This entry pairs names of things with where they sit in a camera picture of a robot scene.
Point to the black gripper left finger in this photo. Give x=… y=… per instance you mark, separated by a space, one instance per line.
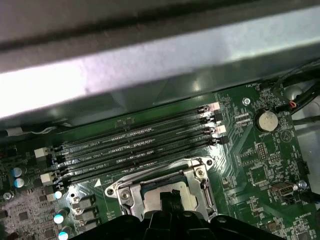
x=166 y=202

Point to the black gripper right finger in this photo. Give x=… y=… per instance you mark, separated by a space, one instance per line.
x=178 y=202

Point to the silver CPU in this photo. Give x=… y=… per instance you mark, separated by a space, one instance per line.
x=153 y=201

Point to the metal socket cover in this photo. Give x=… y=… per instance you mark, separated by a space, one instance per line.
x=195 y=181

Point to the CPU socket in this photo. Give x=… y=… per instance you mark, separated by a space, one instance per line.
x=113 y=188

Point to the green motherboard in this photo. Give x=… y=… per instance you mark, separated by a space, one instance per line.
x=250 y=160

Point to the internal USB port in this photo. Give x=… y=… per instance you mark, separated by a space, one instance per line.
x=282 y=191

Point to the silver coin battery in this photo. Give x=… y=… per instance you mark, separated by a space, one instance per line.
x=268 y=121

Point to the black PC case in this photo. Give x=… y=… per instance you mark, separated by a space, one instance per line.
x=150 y=62

